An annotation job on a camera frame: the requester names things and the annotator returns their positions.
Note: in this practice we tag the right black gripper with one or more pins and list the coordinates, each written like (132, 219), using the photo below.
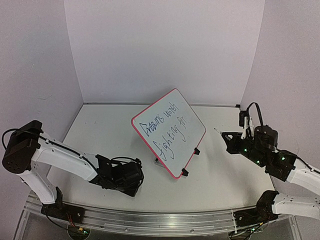
(236, 143)

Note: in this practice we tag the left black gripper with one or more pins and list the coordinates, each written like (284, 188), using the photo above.
(132, 192)

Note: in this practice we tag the pink framed whiteboard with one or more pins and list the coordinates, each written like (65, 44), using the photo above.
(172, 130)

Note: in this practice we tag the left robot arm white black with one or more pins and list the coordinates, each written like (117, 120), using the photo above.
(29, 145)

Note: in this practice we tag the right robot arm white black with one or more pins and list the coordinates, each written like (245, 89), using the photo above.
(261, 149)

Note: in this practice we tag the black stand foot right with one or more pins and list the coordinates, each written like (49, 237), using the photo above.
(196, 151)

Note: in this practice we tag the left base circuit board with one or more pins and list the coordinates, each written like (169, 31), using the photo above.
(78, 230)

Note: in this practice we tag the base circuit board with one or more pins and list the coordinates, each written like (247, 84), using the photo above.
(247, 230)
(78, 230)

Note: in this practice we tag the right base circuit board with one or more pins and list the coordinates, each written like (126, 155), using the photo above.
(247, 230)

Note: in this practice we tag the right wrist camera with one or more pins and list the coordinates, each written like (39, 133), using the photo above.
(246, 122)

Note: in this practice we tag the aluminium front rail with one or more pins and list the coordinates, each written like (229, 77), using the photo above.
(149, 224)

